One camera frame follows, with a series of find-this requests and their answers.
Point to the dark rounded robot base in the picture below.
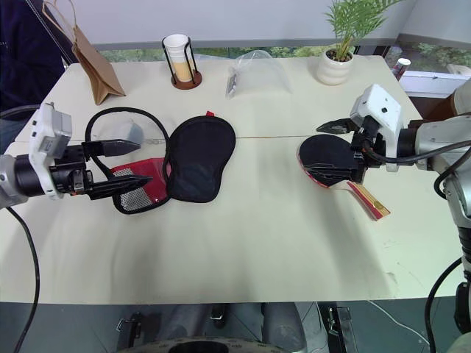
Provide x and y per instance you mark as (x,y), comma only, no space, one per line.
(198,346)

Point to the white paper cup stack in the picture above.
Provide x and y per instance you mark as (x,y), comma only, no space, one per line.
(180,55)

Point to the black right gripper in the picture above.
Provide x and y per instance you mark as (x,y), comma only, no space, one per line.
(369,147)

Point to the black red table tennis paddle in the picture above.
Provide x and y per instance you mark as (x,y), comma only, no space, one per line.
(324,150)

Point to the black red paddle case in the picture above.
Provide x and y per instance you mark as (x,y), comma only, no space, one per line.
(198,158)

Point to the metal table clasp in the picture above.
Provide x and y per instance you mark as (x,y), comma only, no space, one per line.
(338,321)
(129,323)

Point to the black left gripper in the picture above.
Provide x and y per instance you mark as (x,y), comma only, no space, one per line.
(71,173)

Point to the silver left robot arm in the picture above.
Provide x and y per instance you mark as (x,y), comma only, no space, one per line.
(11,180)

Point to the red white can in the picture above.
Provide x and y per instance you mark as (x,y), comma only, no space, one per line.
(401,68)

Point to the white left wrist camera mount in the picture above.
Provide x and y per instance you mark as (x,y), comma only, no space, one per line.
(51,127)

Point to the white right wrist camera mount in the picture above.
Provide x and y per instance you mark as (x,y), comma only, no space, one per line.
(382,106)

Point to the white ribbed plant pot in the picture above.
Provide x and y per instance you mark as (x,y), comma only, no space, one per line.
(335,71)

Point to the clear plastic bag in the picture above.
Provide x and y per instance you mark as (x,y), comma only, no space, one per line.
(261,73)

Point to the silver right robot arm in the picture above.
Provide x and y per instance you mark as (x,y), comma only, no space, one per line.
(434,136)

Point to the green palm plant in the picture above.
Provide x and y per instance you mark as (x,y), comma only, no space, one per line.
(349,18)

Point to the dark item in plastic bag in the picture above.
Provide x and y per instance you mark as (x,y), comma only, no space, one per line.
(232,86)

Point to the brown paper bag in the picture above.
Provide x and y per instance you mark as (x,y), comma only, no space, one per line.
(97,70)

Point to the person in dark blue clothes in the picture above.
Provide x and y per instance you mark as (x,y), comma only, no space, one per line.
(25,55)

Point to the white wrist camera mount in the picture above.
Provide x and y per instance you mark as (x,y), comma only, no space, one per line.
(382,106)
(51,127)

